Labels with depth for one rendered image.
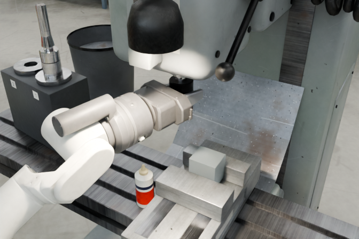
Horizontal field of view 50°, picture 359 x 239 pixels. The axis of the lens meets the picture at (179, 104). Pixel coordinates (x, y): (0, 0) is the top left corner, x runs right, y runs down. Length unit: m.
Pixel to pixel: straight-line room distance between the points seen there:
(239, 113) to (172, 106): 0.45
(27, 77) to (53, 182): 0.54
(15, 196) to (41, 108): 0.45
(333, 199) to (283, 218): 1.55
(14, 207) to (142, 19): 0.33
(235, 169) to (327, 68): 0.37
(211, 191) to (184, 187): 0.06
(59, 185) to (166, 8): 0.29
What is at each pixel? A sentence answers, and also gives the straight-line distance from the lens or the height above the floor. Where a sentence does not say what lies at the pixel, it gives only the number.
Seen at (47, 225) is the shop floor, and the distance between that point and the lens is 2.25.
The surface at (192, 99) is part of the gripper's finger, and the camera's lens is 0.73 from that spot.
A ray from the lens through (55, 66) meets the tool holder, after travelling 1.01.
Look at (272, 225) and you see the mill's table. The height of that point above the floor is 0.96.
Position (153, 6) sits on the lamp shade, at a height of 1.47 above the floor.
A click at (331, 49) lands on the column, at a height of 1.24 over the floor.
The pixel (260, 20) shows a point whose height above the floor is 1.37.
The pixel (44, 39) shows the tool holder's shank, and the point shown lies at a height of 1.26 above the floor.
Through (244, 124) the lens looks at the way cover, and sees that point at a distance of 1.10.
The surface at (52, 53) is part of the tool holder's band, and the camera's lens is 1.00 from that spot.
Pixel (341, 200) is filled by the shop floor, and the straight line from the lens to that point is 2.44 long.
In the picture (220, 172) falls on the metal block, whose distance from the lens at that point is 0.82.
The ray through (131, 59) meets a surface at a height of 1.35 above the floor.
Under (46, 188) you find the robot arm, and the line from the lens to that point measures 0.59.
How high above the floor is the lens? 1.60
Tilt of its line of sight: 31 degrees down
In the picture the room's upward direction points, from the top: straight up
